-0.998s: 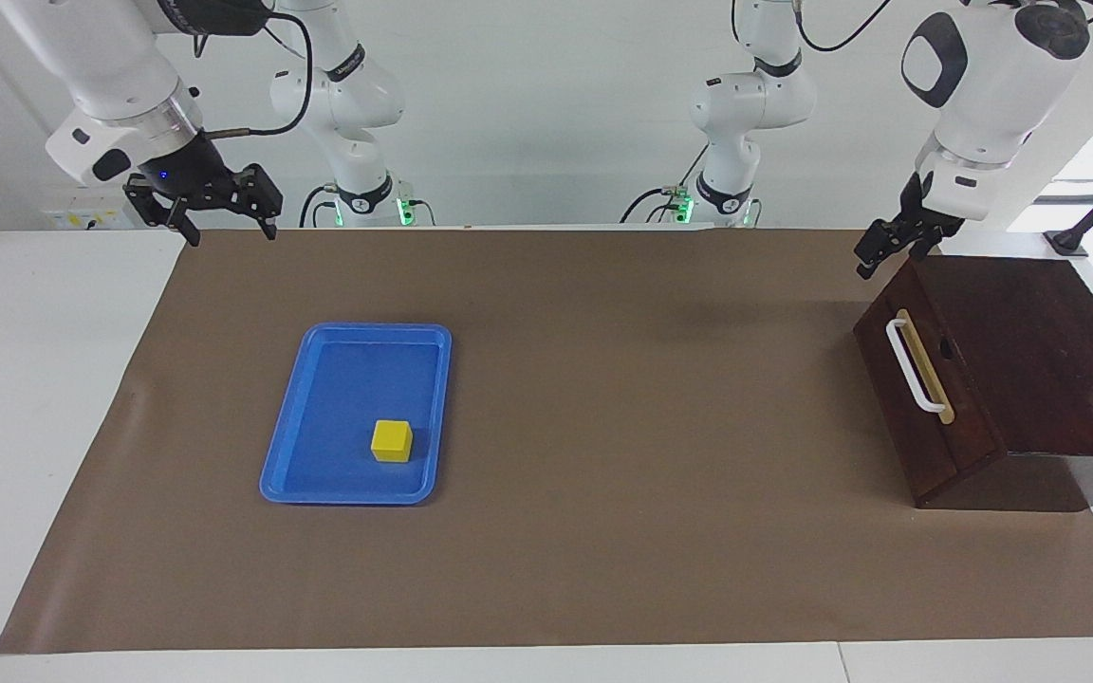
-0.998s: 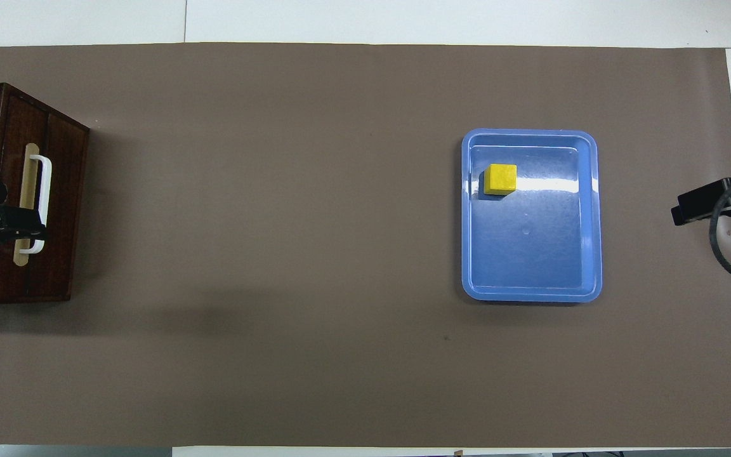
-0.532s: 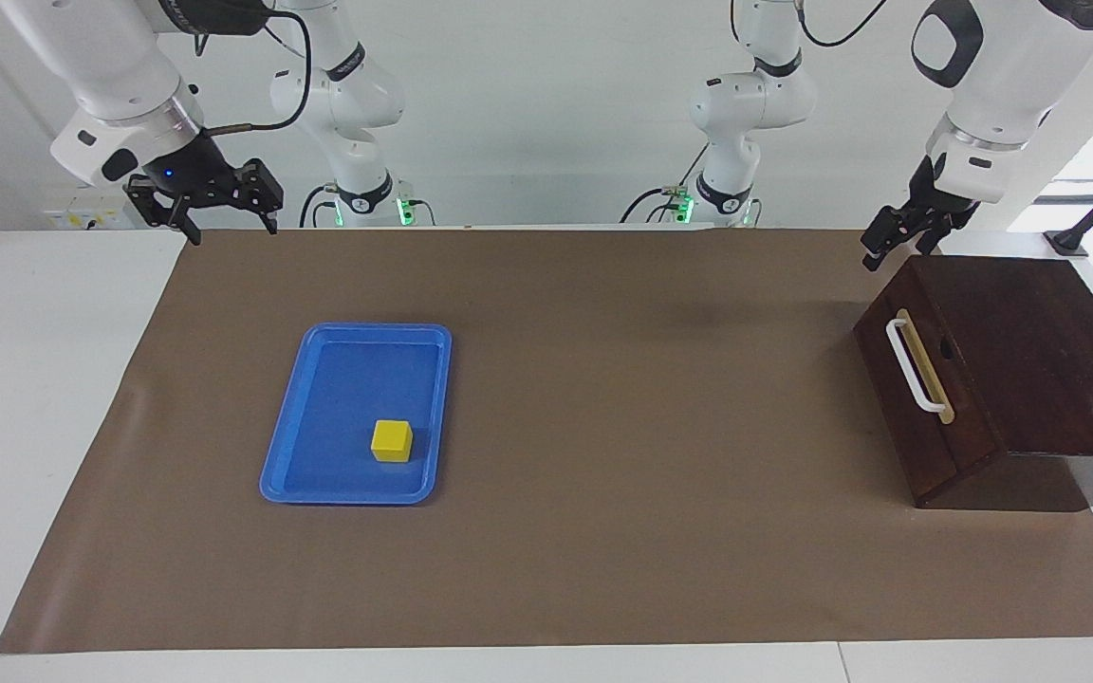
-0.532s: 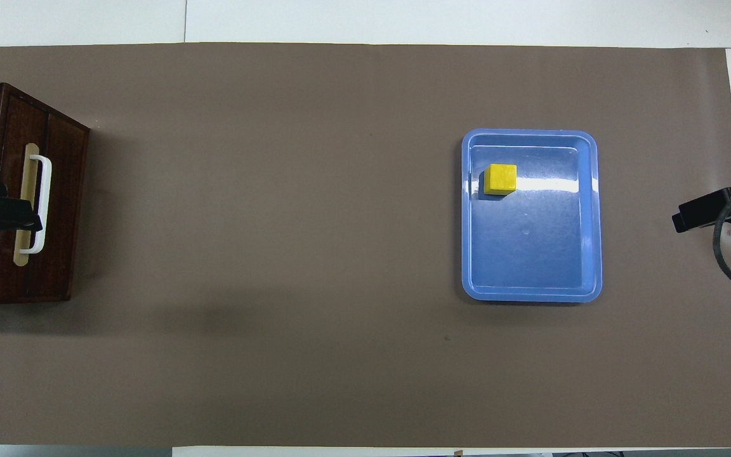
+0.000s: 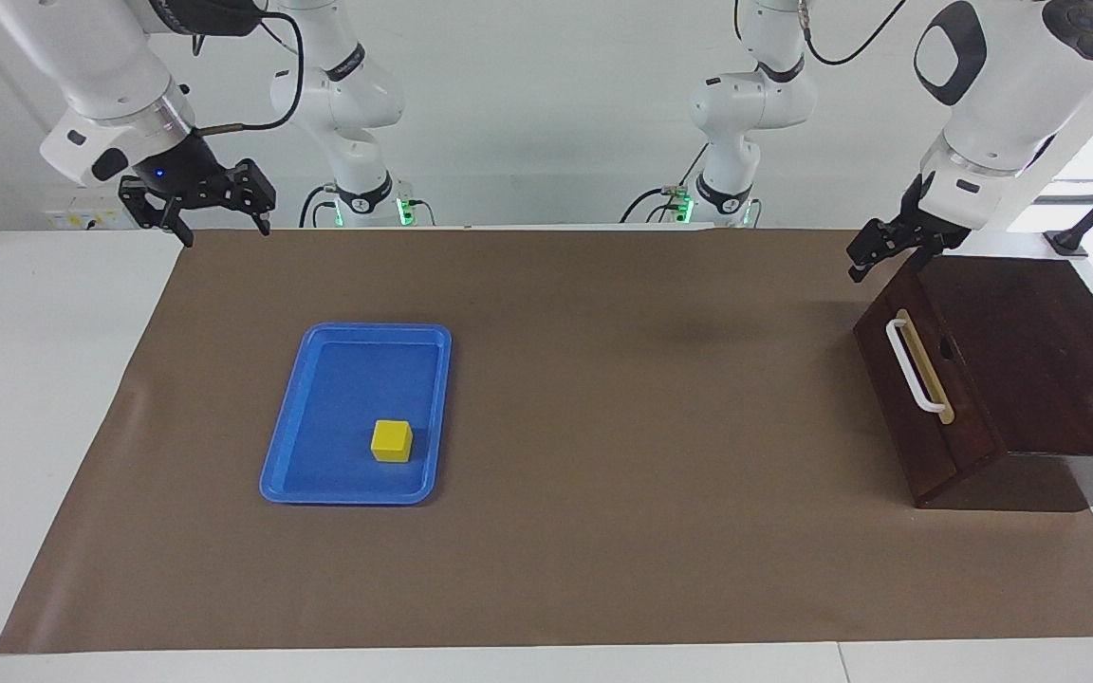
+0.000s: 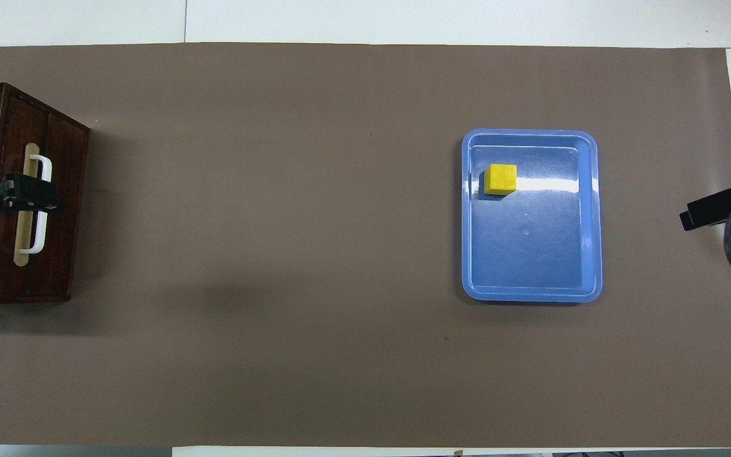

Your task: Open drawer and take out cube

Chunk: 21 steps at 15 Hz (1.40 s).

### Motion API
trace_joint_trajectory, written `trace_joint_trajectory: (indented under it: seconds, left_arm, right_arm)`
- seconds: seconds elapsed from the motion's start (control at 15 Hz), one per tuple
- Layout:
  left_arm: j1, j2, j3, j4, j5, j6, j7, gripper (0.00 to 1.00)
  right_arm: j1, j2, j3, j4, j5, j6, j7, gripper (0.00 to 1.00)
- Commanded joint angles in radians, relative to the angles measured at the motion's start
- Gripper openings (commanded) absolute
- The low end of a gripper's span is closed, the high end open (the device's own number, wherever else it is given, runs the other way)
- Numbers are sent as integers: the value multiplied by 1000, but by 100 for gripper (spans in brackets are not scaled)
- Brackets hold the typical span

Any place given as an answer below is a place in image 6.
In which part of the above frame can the wooden drawer with white handle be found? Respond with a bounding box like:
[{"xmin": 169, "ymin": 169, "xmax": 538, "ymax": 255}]
[{"xmin": 0, "ymin": 84, "xmax": 91, "ymax": 305}]

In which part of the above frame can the yellow cube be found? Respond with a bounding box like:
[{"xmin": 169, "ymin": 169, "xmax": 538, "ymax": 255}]
[{"xmin": 481, "ymin": 163, "xmax": 518, "ymax": 199}]

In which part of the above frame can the blue plastic tray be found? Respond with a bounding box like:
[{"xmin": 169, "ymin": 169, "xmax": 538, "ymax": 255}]
[{"xmin": 461, "ymin": 129, "xmax": 603, "ymax": 303}]

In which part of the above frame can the brown table mat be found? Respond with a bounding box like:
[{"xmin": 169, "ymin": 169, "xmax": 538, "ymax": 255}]
[{"xmin": 0, "ymin": 42, "xmax": 731, "ymax": 449}]

